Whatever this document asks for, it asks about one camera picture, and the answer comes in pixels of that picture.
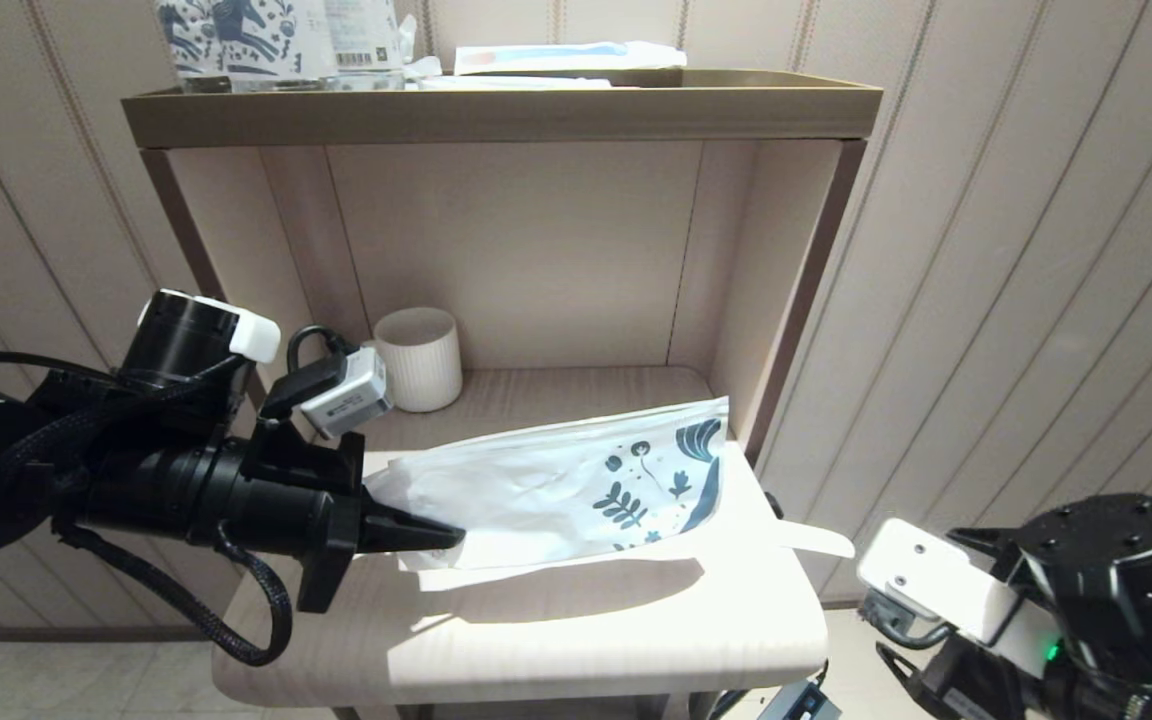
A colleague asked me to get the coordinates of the white floral pouch bag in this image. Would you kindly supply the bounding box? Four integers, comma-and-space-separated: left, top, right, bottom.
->
366, 397, 732, 573

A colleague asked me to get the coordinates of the grey power inverter box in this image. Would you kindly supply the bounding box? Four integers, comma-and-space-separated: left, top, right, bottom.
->
758, 682, 842, 720

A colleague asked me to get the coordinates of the white ribbed ceramic mug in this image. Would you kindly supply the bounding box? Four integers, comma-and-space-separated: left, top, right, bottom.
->
373, 307, 464, 413

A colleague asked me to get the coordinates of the beige wooden shelf cabinet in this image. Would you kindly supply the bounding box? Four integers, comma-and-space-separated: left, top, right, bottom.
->
121, 68, 885, 720

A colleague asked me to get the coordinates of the blue patterned package on top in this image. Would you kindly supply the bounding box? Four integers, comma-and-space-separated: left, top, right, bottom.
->
216, 0, 337, 91

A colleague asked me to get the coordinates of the crumpled clear plastic wrapper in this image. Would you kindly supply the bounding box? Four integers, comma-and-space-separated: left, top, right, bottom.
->
401, 20, 442, 81

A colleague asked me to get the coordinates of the clear bottle with barcode label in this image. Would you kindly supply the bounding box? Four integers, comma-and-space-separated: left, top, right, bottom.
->
326, 0, 407, 89

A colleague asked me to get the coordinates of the white blue toothbrush packet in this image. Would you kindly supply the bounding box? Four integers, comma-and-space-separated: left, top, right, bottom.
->
454, 40, 689, 76

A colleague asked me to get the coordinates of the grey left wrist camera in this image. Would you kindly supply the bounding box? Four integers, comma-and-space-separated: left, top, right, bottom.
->
298, 345, 392, 439

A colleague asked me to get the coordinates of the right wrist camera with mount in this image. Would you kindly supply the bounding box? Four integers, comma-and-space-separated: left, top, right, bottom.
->
856, 517, 1057, 681

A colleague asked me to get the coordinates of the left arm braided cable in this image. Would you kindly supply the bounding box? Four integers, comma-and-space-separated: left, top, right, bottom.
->
54, 515, 294, 668

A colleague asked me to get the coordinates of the black left camera cable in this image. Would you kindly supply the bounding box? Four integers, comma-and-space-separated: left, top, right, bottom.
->
0, 325, 352, 393

